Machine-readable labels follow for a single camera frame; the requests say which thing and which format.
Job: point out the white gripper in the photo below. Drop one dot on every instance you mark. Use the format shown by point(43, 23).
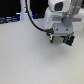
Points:
point(55, 20)

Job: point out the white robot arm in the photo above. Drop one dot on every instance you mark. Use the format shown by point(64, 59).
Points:
point(74, 15)

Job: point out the black monitor left background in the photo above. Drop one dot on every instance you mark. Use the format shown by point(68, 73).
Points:
point(9, 11)

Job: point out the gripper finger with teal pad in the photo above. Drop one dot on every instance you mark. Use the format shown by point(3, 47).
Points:
point(69, 41)

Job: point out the black kcup holder drawer box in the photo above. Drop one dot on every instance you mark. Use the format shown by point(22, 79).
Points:
point(62, 39)

